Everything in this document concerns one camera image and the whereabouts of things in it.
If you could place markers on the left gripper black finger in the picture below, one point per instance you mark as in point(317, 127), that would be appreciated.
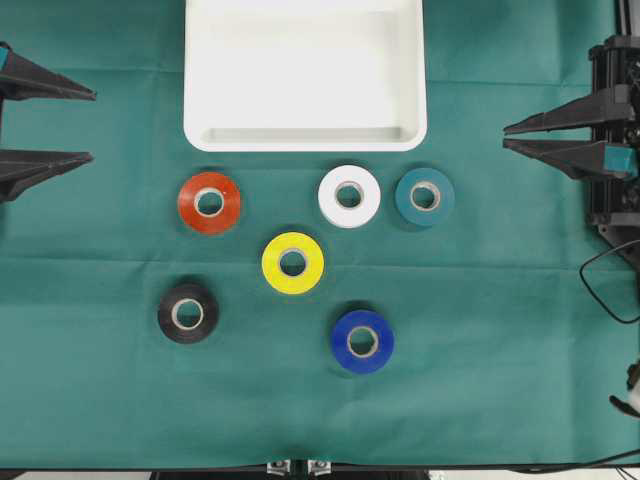
point(22, 79)
point(23, 169)

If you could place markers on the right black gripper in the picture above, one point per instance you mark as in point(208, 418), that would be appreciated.
point(612, 159)

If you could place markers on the red tape roll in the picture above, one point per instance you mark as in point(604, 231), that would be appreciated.
point(204, 183)

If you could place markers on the black tape roll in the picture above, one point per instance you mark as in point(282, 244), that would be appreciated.
point(167, 313)

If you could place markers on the yellow tape roll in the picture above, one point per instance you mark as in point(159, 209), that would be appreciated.
point(292, 242)

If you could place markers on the blue tape roll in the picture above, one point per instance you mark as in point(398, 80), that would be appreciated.
point(362, 341)

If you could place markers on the teal green tape roll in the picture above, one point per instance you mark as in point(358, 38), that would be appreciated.
point(434, 181)

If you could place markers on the white plastic tray case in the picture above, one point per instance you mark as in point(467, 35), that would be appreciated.
point(304, 76)

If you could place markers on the white tape roll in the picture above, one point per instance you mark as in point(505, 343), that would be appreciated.
point(349, 217)

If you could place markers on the green table cloth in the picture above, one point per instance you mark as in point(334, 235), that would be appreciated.
point(513, 320)

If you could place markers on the white object at table edge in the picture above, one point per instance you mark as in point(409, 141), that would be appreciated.
point(629, 407)

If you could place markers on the left metal table bracket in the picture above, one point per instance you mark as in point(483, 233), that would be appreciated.
point(279, 467)

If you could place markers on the metal table bracket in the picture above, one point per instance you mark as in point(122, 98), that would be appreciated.
point(279, 467)
point(317, 468)

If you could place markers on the right metal table bracket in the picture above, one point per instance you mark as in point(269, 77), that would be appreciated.
point(317, 468)

